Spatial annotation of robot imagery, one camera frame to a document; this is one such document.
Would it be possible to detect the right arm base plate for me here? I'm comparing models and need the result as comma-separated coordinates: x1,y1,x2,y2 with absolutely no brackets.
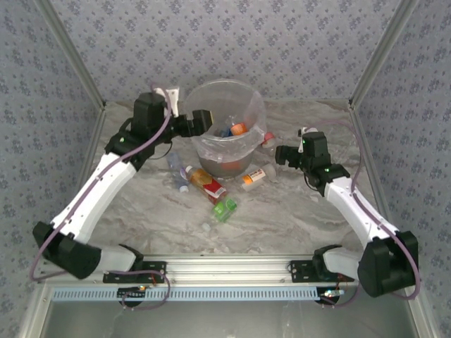
289,259,355,283

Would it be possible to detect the pink cap plastic bottle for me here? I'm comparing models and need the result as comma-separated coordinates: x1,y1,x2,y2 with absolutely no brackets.
260,132,278,149

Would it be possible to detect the blue slotted cable duct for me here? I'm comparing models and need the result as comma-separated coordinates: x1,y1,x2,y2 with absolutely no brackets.
51,285,341,303

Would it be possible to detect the clear plastic bag liner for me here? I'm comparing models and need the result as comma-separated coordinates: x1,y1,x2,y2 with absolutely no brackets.
183,79,268,159

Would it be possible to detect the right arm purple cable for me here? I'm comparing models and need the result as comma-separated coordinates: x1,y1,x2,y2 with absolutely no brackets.
309,118,422,301

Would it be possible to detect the aluminium mounting rail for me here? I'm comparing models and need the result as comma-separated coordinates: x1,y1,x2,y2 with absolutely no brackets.
38,253,369,284

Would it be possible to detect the clear bottle blue label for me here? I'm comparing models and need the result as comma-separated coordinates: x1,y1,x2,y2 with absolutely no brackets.
165,151,191,194

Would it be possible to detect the clear plastic bin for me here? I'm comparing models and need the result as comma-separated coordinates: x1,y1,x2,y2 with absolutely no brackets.
183,79,267,179

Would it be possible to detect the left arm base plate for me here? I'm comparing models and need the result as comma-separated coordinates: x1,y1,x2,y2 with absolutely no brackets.
102,259,167,284

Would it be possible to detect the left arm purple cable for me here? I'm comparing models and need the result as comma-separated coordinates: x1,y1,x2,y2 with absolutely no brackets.
29,82,174,282

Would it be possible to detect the aluminium frame post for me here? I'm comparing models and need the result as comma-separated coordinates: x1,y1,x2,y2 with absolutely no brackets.
350,0,421,106
33,0,107,110

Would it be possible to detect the small circuit board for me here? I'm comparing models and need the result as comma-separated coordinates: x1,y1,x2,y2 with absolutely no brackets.
117,285,148,299
318,287,345,301

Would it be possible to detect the metal base tray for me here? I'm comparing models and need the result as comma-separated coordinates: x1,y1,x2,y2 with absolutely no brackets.
17,283,441,338

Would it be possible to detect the white bottle orange label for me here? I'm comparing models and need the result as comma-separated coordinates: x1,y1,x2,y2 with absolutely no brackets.
241,167,268,193

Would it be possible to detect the orange red label bottle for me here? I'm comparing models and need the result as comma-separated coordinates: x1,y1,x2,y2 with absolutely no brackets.
185,165,228,205

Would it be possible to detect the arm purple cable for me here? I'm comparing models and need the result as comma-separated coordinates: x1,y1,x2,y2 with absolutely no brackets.
309,118,422,301
29,82,174,282

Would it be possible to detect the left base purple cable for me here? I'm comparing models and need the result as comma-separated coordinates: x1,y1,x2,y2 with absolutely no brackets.
105,269,172,311

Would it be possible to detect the green label plastic bottle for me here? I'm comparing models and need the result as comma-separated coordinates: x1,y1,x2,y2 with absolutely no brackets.
201,195,239,232

